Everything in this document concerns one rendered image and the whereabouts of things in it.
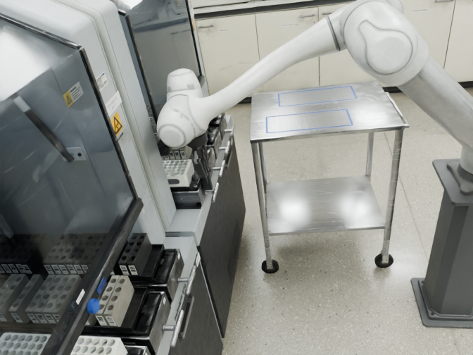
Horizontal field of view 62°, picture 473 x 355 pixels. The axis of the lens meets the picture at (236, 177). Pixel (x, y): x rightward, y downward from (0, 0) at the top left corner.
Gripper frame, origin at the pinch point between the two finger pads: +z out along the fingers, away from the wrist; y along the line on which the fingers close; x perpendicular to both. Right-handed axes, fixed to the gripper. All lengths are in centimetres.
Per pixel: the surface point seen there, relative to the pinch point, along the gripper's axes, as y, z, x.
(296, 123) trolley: -35.5, -1.6, 31.9
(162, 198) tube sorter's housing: 16.2, -5.7, -10.4
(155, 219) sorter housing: 25.3, -5.0, -10.4
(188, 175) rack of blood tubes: 3.0, -5.3, -5.0
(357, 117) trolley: -37, -1, 56
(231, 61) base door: -229, 36, -29
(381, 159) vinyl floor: -128, 81, 85
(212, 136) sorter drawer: -29.2, -1.9, -2.7
